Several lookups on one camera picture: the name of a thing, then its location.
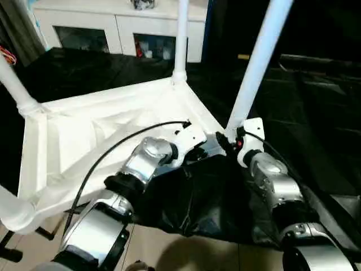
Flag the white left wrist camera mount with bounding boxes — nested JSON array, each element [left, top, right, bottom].
[[174, 121, 208, 168]]

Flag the red orange clothes hangers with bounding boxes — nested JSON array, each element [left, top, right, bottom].
[[0, 46, 17, 65]]

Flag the white glass-door cabinet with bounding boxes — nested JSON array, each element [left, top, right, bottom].
[[33, 0, 208, 63]]

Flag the dark patterned bundle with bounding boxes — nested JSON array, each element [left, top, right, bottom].
[[130, 0, 156, 11]]

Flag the white plastic table leg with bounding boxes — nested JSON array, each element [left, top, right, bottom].
[[172, 0, 190, 86], [0, 185, 36, 235], [225, 0, 294, 137], [0, 55, 42, 118]]

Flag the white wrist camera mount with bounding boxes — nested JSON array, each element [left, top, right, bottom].
[[174, 121, 208, 168], [236, 117, 266, 168]]

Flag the blue vertical panel edge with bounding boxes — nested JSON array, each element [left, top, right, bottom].
[[203, 0, 215, 64]]

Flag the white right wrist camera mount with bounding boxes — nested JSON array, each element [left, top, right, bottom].
[[236, 117, 266, 168]]

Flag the dark furniture with brass label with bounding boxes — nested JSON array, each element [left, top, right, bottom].
[[205, 0, 361, 67]]

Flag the white plastic table top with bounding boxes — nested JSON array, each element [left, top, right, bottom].
[[0, 78, 226, 235]]

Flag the grey curtain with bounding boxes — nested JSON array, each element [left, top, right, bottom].
[[0, 0, 48, 67]]

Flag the black horizontal bar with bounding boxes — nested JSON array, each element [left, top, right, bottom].
[[279, 55, 361, 68]]

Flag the black plastic mat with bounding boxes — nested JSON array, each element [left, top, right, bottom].
[[0, 46, 361, 251]]

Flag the black folding table frame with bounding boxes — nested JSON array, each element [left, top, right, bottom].
[[0, 225, 55, 262]]

